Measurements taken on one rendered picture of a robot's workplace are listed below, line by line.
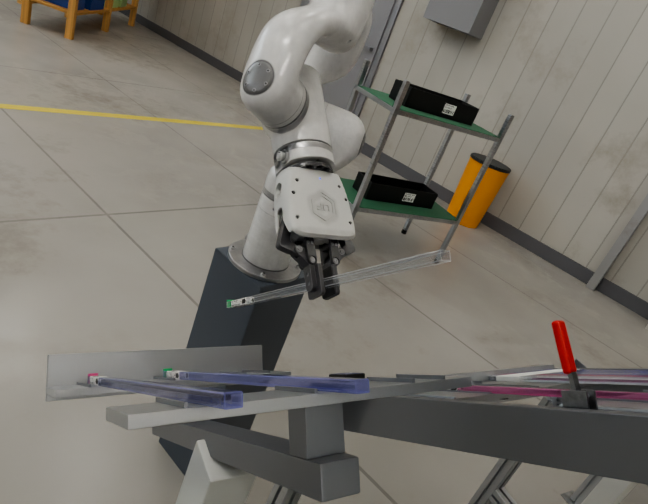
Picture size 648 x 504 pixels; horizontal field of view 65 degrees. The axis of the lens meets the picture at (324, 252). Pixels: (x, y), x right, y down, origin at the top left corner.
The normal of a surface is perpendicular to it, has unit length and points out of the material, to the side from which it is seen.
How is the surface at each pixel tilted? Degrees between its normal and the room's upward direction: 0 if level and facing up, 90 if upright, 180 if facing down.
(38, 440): 0
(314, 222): 38
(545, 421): 90
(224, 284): 90
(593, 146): 90
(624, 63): 90
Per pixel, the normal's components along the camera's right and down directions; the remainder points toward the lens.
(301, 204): 0.46, -0.36
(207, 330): -0.64, 0.12
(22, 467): 0.34, -0.84
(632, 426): -0.84, -0.06
